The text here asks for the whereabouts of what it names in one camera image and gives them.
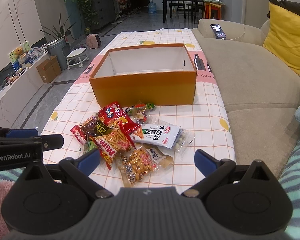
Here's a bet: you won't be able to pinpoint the brown meat snack packet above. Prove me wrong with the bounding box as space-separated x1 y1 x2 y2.
70 114 98 145

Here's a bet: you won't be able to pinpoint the green small snack packet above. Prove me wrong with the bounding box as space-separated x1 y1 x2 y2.
79 140 97 156

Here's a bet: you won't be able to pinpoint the red fries snack bag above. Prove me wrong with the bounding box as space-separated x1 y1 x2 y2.
88 121 141 170

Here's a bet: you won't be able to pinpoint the red cartoon snack bag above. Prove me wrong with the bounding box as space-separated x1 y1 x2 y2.
97 101 139 134

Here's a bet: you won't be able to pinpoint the clear peanut snack bag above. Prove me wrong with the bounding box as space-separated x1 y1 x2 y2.
115 146 158 187

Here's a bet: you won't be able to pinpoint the clear mixed candy packet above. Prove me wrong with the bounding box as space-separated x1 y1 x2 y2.
128 106 152 125

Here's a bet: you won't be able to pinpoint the beige pickle snack packet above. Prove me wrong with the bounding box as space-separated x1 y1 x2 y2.
143 144 173 172

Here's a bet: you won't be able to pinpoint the white gluten snack bag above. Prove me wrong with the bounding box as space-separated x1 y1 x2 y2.
130 124 180 149

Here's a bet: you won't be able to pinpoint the clear yogurt ball bag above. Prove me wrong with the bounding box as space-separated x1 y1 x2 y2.
173 128 194 153

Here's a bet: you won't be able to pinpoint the green sausage stick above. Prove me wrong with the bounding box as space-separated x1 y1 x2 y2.
125 103 156 114

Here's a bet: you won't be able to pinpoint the white tv cabinet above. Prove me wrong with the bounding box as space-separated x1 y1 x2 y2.
0 53 50 128

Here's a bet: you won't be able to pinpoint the checkered lemon tablecloth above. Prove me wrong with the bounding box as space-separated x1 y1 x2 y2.
43 29 235 194

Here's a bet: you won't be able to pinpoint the teal striped blanket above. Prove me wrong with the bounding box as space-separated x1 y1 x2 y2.
279 140 300 239

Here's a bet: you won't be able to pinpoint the brown cardboard carton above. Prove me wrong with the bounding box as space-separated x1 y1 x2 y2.
37 56 62 83

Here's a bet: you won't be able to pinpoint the white round stool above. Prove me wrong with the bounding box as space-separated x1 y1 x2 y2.
66 47 89 69

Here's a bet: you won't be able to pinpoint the grey plant pot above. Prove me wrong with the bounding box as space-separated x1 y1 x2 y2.
46 36 71 70

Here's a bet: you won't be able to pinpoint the teddy bear toy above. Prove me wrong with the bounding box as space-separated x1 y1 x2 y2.
14 47 25 59

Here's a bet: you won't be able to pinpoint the pink small heater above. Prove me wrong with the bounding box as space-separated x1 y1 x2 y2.
86 34 102 49

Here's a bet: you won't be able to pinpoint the beige sofa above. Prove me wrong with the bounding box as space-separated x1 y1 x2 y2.
193 18 300 177

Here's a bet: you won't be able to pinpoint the orange cardboard box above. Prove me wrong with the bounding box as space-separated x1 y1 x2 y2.
89 43 197 107

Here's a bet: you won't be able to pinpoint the dark drawer cabinet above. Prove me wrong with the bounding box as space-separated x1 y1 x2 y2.
90 0 116 31

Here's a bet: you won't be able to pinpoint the green climbing plant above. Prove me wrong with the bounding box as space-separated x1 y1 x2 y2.
71 0 111 34

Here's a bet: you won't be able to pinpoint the yellow cushion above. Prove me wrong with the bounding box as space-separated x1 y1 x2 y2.
263 0 300 75

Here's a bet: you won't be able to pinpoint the black smartphone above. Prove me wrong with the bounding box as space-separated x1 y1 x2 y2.
210 24 226 40

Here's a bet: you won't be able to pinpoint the blue water bottle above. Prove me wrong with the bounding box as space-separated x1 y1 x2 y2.
148 0 157 14

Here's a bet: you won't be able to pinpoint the orange stool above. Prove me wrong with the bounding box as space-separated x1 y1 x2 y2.
203 0 224 20

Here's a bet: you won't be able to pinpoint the white charging cable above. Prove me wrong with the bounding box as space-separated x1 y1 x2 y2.
223 23 247 41

